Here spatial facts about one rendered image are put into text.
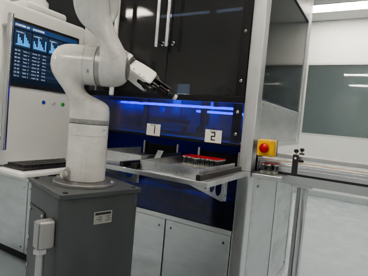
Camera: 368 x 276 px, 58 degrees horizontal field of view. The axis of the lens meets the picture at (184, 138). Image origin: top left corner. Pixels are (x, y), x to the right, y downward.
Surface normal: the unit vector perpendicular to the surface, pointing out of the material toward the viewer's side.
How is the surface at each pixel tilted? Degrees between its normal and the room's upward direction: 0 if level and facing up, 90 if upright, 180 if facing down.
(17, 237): 90
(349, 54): 90
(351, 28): 90
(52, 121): 90
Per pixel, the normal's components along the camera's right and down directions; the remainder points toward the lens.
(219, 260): -0.50, 0.00
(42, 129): 0.87, 0.11
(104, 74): 0.01, 0.54
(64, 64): 0.04, 0.05
